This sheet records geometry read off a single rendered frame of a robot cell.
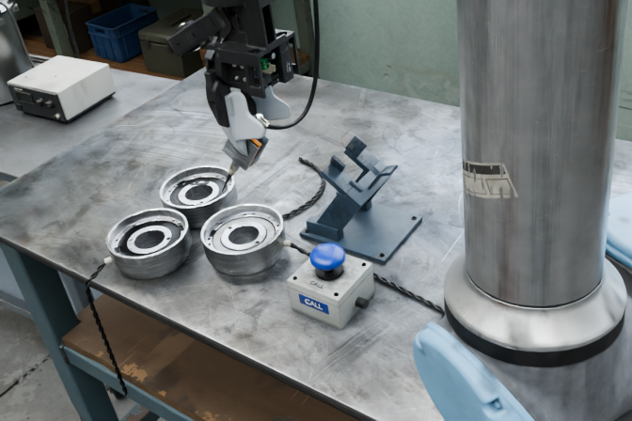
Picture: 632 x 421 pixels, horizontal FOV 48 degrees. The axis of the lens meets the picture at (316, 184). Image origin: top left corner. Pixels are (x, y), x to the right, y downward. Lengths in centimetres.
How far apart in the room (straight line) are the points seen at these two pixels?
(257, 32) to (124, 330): 64
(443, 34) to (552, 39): 220
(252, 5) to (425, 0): 179
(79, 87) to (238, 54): 89
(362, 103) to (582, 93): 88
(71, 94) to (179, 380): 75
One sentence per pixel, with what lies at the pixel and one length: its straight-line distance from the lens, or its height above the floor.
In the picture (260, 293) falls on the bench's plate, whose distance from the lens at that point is 87.
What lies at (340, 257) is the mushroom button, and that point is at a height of 87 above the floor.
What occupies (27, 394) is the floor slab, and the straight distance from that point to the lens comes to 205.
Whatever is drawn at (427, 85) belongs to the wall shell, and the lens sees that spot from 267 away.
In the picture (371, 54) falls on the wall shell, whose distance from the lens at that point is 275.
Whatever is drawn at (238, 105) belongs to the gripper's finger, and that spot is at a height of 100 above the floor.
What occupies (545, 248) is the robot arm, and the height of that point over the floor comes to 110.
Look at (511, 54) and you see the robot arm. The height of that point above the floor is 122.
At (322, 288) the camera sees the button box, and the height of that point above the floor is 85.
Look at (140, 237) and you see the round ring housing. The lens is 97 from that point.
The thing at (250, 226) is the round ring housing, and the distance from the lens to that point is 93.
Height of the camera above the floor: 137
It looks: 33 degrees down
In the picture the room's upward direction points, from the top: 8 degrees counter-clockwise
